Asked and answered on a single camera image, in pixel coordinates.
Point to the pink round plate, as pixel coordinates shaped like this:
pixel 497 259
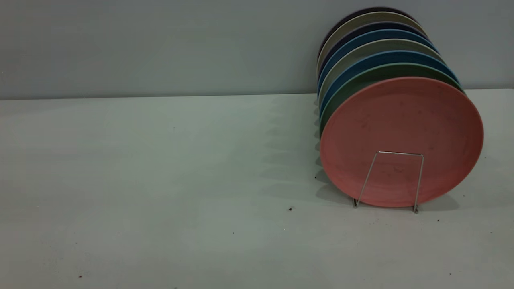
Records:
pixel 401 132

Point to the green round plate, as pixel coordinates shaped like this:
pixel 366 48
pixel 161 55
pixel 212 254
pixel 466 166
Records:
pixel 373 74

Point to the blue round plate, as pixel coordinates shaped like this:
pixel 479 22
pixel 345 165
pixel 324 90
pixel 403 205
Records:
pixel 373 35
pixel 381 59

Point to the beige round plate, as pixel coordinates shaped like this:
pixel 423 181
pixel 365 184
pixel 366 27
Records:
pixel 361 19
pixel 377 46

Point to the dark purple round plate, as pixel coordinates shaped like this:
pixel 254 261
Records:
pixel 371 26
pixel 348 17

